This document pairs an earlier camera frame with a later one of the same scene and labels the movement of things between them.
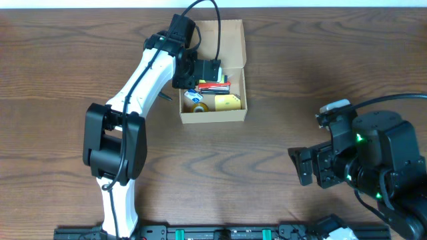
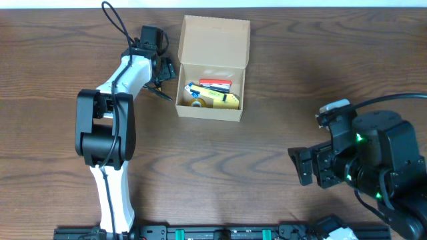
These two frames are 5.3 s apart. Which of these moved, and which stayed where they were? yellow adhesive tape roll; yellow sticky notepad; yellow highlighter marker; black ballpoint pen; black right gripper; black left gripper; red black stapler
Moved: yellow highlighter marker; black left gripper; yellow adhesive tape roll
Stayed: yellow sticky notepad; black right gripper; black ballpoint pen; red black stapler
